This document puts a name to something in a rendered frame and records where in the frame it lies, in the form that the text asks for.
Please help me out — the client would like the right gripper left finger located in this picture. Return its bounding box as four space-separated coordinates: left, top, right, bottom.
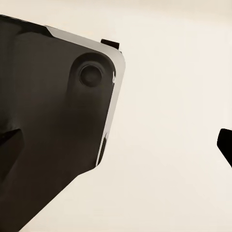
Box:
0 129 25 187

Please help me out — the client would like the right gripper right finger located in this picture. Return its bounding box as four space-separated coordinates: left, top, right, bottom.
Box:
217 128 232 166

